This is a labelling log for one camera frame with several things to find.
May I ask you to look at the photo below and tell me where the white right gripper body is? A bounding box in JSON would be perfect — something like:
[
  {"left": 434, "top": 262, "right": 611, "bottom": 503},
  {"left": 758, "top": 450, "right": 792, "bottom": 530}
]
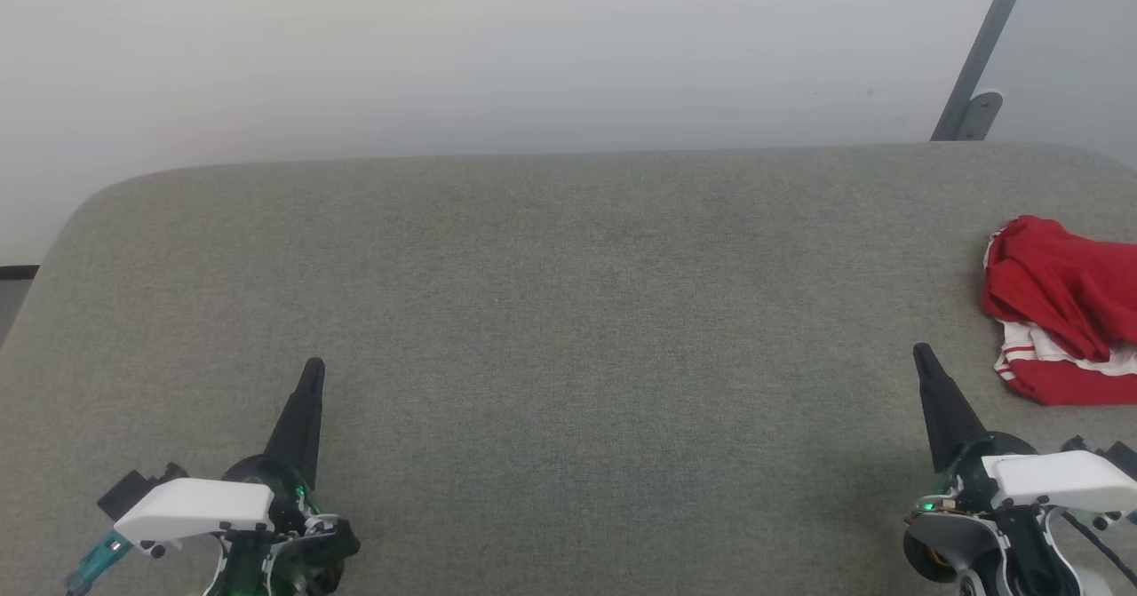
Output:
[{"left": 933, "top": 436, "right": 1137, "bottom": 513}]

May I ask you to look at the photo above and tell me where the grey fabric sofa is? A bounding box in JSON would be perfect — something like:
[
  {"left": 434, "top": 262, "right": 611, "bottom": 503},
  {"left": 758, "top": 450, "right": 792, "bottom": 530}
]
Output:
[{"left": 0, "top": 141, "right": 1137, "bottom": 596}]

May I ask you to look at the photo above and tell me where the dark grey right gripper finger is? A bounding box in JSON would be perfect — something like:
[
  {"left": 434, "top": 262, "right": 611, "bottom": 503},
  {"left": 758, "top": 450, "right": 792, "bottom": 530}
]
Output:
[{"left": 913, "top": 343, "right": 992, "bottom": 473}]

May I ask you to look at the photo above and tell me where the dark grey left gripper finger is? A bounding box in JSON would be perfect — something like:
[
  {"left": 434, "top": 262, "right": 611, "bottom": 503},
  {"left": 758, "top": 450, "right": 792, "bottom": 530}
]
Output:
[{"left": 264, "top": 358, "right": 327, "bottom": 490}]

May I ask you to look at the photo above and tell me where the grey metal bracket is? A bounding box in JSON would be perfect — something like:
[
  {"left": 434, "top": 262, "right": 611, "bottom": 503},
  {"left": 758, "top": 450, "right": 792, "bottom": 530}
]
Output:
[{"left": 957, "top": 91, "right": 1006, "bottom": 142}]

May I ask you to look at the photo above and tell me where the grey metal pole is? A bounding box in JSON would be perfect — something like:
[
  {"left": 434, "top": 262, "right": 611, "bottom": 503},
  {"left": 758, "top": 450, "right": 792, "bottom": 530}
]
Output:
[{"left": 930, "top": 0, "right": 1039, "bottom": 142}]

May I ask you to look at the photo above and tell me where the teal left camera plug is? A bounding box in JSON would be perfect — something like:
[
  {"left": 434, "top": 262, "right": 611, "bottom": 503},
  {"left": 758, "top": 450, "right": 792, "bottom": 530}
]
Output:
[{"left": 66, "top": 531, "right": 135, "bottom": 596}]

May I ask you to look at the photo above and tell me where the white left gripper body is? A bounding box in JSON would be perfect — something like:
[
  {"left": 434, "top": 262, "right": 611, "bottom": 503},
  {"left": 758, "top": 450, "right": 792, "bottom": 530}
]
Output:
[{"left": 114, "top": 454, "right": 317, "bottom": 554}]

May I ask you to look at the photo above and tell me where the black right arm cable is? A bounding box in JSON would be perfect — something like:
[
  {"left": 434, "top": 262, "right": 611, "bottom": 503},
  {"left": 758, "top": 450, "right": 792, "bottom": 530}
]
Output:
[{"left": 1053, "top": 511, "right": 1137, "bottom": 593}]

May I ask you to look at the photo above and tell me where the red and white jersey shirt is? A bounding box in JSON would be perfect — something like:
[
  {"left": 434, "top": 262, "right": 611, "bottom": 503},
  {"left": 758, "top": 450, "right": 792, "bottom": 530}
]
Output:
[{"left": 981, "top": 214, "right": 1137, "bottom": 407}]

